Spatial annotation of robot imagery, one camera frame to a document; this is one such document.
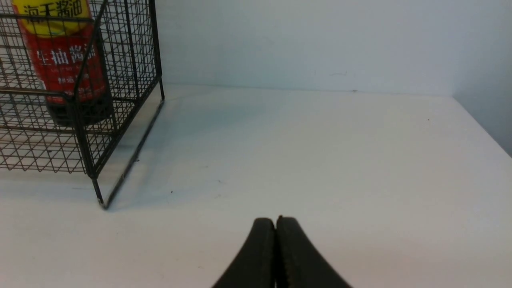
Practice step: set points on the black wire mesh rack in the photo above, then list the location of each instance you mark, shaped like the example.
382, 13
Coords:
126, 35

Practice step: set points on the soy sauce bottle red label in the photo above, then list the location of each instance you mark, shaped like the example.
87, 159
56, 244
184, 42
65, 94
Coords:
64, 61

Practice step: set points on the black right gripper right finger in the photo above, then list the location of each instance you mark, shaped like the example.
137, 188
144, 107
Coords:
299, 264

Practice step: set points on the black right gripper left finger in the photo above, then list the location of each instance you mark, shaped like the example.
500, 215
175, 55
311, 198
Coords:
253, 266

